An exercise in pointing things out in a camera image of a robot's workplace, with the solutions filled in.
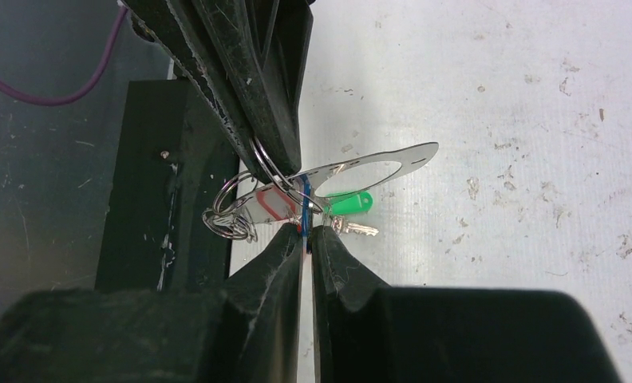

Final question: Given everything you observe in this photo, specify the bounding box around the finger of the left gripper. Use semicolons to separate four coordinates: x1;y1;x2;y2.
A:
124;0;259;177
192;1;314;176

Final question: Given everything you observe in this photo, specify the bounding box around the key with red tag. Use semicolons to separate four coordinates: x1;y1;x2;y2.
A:
231;187;302;224

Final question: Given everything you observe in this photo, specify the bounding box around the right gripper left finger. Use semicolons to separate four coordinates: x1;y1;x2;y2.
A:
0;223;302;382

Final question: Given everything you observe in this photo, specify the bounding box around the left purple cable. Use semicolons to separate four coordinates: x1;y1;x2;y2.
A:
0;5;129;108

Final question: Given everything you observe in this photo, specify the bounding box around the key with blue tag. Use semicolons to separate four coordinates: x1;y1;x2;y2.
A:
300;175;312;259

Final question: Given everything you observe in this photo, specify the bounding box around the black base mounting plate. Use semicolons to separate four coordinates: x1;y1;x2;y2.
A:
94;80;239;293

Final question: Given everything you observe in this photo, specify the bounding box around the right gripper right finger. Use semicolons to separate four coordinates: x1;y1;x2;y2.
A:
310;226;620;382

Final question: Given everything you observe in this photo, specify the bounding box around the key with green tag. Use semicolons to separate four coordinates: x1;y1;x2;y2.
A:
322;191;379;236

